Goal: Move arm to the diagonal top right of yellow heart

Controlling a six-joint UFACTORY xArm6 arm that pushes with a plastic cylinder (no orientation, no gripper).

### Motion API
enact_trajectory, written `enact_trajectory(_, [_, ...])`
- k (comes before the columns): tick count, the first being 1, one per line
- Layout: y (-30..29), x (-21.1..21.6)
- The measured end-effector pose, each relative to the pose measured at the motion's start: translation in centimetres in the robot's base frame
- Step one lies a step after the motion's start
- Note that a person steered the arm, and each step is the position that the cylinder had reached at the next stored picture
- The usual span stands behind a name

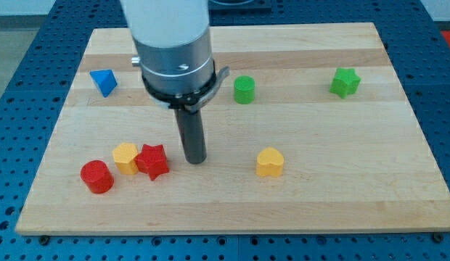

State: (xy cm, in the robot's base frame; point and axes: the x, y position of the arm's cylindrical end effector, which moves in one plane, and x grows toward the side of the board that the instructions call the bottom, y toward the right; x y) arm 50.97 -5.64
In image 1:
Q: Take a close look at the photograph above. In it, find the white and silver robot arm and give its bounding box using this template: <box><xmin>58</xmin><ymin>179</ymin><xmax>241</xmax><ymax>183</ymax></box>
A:
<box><xmin>120</xmin><ymin>0</ymin><xmax>229</xmax><ymax>113</ymax></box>

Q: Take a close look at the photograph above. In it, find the yellow heart block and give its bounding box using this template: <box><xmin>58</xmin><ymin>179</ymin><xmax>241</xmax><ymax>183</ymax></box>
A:
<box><xmin>255</xmin><ymin>147</ymin><xmax>285</xmax><ymax>177</ymax></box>

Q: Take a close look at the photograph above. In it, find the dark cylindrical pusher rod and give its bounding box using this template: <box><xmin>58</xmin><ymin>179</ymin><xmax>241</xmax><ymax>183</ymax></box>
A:
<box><xmin>175</xmin><ymin>109</ymin><xmax>207</xmax><ymax>165</ymax></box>

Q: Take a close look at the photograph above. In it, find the green cylinder block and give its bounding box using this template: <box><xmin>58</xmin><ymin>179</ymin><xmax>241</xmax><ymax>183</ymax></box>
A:
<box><xmin>234</xmin><ymin>75</ymin><xmax>255</xmax><ymax>104</ymax></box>

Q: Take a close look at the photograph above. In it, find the red star block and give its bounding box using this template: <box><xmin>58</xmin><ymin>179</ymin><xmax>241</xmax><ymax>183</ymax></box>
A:
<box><xmin>135</xmin><ymin>144</ymin><xmax>170</xmax><ymax>181</ymax></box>

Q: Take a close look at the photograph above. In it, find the wooden board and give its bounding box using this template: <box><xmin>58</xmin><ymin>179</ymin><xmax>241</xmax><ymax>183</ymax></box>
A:
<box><xmin>15</xmin><ymin>22</ymin><xmax>450</xmax><ymax>236</ymax></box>

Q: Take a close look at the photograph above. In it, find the yellow hexagon block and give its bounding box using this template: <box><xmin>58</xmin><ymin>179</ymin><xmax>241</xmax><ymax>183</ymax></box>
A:
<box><xmin>112</xmin><ymin>143</ymin><xmax>139</xmax><ymax>175</ymax></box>

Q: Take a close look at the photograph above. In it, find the blue triangle block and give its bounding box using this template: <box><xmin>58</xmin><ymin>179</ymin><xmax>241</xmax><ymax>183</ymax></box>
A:
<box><xmin>89</xmin><ymin>70</ymin><xmax>118</xmax><ymax>98</ymax></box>

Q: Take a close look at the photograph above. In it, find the green star block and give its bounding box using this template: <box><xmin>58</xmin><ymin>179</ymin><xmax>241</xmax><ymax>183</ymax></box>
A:
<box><xmin>330</xmin><ymin>67</ymin><xmax>361</xmax><ymax>99</ymax></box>

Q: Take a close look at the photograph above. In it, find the red cylinder block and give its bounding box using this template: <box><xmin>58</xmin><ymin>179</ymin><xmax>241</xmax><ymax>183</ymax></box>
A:
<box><xmin>81</xmin><ymin>160</ymin><xmax>115</xmax><ymax>194</ymax></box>

